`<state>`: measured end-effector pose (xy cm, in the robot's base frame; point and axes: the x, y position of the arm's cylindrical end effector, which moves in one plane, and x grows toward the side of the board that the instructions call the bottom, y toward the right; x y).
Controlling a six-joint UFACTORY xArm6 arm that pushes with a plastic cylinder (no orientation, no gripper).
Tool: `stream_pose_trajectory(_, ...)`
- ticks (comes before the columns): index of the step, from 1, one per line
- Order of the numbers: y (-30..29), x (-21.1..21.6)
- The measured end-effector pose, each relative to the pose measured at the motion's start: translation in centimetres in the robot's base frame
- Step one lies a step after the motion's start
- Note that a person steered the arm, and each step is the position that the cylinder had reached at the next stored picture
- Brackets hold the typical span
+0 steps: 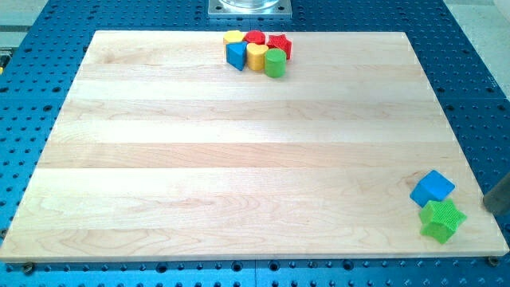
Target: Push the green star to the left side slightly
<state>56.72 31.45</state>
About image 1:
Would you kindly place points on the green cylinder block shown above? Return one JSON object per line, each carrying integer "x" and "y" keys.
{"x": 275, "y": 63}

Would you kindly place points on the board support bolt left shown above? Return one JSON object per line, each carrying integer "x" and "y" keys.
{"x": 28, "y": 268}

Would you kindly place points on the board support bolt right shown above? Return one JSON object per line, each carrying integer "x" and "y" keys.
{"x": 493, "y": 261}

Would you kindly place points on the blue triangle block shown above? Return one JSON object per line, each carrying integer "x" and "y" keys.
{"x": 236, "y": 54}

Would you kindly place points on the green star block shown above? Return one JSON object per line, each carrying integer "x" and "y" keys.
{"x": 440, "y": 220}

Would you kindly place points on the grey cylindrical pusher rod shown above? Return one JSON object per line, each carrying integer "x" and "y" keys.
{"x": 497, "y": 200}

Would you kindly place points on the red cylinder block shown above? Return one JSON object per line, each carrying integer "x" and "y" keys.
{"x": 255, "y": 36}

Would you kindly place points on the light wooden board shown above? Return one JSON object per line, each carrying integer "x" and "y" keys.
{"x": 164, "y": 152}

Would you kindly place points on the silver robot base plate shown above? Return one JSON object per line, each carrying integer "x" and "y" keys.
{"x": 245, "y": 8}

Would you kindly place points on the yellow hexagon block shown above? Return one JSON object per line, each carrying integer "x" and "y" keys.
{"x": 233, "y": 36}

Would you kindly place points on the red star block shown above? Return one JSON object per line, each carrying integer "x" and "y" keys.
{"x": 280, "y": 42}

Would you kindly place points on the blue cube block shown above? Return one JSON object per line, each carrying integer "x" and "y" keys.
{"x": 434, "y": 186}

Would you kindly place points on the board support bolt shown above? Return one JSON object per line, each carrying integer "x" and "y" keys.
{"x": 28, "y": 268}
{"x": 493, "y": 261}

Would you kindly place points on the yellow heart block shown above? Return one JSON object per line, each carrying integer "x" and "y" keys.
{"x": 255, "y": 56}

